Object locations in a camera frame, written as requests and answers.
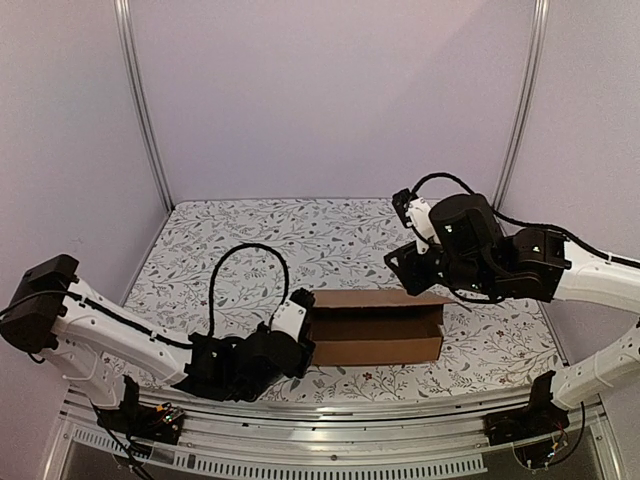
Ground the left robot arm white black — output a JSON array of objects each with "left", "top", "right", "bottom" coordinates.
[{"left": 1, "top": 254, "right": 315, "bottom": 434}]

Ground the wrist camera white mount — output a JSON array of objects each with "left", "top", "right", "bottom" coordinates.
[
  {"left": 270, "top": 288, "right": 315, "bottom": 341},
  {"left": 392, "top": 189, "right": 440, "bottom": 254}
]

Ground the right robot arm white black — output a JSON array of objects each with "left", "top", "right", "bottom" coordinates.
[{"left": 384, "top": 189, "right": 639, "bottom": 313}]

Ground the right aluminium frame post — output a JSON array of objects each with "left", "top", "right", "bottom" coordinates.
[{"left": 492, "top": 0, "right": 550, "bottom": 210}]

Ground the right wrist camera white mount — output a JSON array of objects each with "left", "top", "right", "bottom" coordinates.
[{"left": 392, "top": 189, "right": 440, "bottom": 254}]

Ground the floral patterned table mat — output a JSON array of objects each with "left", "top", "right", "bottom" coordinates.
[{"left": 124, "top": 199, "right": 562, "bottom": 404}]

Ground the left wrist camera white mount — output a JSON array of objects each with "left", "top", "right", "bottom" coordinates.
[{"left": 270, "top": 288, "right": 315, "bottom": 341}]

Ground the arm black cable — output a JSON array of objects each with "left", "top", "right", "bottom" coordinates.
[
  {"left": 412, "top": 172, "right": 640, "bottom": 266},
  {"left": 207, "top": 243, "right": 292, "bottom": 341}
]

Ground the aluminium front rail base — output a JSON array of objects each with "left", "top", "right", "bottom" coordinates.
[{"left": 47, "top": 385, "right": 619, "bottom": 480}]

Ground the aluminium frame post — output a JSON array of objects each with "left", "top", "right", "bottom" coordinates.
[
  {"left": 113, "top": 0, "right": 175, "bottom": 214},
  {"left": 492, "top": 0, "right": 550, "bottom": 210}
]

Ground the left aluminium frame post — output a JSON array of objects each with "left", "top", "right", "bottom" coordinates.
[{"left": 113, "top": 0, "right": 175, "bottom": 214}]

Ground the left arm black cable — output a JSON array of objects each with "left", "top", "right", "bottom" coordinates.
[{"left": 207, "top": 243, "right": 292, "bottom": 341}]

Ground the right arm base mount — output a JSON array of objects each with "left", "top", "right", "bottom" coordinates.
[{"left": 483, "top": 371, "right": 569, "bottom": 470}]

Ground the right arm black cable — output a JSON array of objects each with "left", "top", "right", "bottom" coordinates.
[{"left": 412, "top": 172, "right": 640, "bottom": 266}]

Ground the brown cardboard box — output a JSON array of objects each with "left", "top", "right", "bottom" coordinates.
[{"left": 310, "top": 289, "right": 452, "bottom": 367}]

